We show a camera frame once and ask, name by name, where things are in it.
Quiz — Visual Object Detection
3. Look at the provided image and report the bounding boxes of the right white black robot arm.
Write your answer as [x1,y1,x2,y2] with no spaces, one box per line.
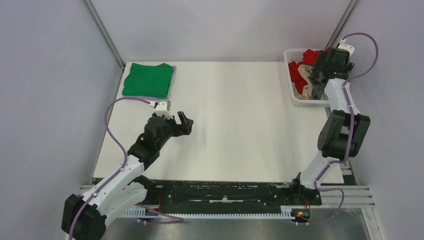
[288,44,371,204]

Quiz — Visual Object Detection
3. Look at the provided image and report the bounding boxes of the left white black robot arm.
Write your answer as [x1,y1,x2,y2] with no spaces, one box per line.
[61,111,194,240]

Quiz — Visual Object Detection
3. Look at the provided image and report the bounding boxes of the beige t shirt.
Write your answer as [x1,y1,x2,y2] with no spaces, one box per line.
[294,64,313,100]

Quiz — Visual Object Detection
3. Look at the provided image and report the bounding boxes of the red t shirt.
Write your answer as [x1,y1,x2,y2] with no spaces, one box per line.
[288,49,322,100]

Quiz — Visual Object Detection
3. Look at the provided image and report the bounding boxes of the white plastic basket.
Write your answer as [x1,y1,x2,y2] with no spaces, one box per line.
[283,48,330,108]

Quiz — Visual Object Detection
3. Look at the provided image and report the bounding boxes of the folded green t shirt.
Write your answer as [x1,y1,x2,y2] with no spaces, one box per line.
[121,62,174,100]

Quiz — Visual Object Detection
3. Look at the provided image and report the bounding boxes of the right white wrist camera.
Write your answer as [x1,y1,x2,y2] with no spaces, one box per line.
[337,38,355,57]

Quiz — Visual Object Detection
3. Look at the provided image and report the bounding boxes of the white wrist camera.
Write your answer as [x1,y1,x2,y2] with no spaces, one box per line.
[149,100,171,112]
[337,38,355,57]

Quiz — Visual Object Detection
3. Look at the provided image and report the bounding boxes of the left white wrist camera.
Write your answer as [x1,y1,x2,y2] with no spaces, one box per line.
[149,100,171,112]

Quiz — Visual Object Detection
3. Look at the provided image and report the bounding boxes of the right aluminium frame post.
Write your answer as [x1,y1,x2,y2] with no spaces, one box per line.
[324,0,359,49]

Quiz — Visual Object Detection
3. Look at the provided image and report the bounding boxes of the aluminium frame post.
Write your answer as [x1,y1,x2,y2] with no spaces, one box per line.
[324,0,359,49]
[82,0,126,71]

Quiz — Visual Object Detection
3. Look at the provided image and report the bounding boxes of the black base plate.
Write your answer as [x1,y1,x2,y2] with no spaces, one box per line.
[134,176,322,214]

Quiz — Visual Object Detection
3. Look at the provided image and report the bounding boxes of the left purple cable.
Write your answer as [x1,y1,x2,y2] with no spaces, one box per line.
[68,96,185,240]

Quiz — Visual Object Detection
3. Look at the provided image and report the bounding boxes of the left aluminium frame post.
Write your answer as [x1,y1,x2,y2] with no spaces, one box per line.
[82,0,126,71]

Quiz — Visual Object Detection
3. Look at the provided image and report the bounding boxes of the aluminium front rail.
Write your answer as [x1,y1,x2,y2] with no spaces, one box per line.
[80,185,374,209]

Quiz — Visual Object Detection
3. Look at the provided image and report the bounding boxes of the white slotted cable duct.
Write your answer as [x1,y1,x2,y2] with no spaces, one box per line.
[119,206,307,220]

